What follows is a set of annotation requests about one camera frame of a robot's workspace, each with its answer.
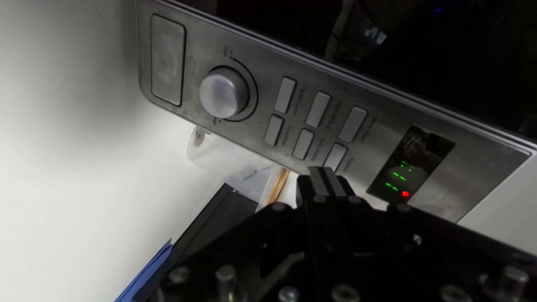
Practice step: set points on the white paper packets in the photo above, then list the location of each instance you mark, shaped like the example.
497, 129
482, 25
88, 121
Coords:
252, 181

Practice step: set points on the silver microwave oven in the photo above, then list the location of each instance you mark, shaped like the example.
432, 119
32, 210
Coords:
346, 84

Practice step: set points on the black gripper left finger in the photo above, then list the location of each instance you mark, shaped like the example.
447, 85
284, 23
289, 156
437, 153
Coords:
311, 189

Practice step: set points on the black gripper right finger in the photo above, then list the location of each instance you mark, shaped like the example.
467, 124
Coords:
338, 186

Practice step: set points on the wooden stir stick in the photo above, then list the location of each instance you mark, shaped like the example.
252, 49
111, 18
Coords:
279, 184

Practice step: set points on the blue mat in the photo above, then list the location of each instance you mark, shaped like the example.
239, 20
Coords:
148, 273

